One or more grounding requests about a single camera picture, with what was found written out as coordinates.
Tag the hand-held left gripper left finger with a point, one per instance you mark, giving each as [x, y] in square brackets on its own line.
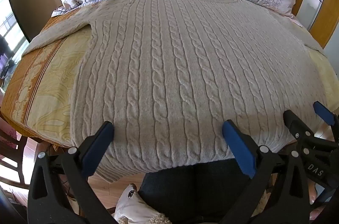
[98, 145]

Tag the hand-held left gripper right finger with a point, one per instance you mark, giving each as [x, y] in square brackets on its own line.
[239, 147]

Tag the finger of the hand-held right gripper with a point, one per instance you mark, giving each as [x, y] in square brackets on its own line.
[323, 113]
[296, 124]

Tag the dark blue jeans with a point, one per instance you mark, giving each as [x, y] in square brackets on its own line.
[190, 192]

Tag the white fluffy slipper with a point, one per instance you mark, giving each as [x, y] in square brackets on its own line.
[137, 206]

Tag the yellow and orange bed sheet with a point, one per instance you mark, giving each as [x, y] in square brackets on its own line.
[47, 86]

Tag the dark wooden chair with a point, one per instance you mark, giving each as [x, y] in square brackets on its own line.
[12, 149]

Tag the window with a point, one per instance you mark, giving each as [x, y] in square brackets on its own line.
[9, 27]

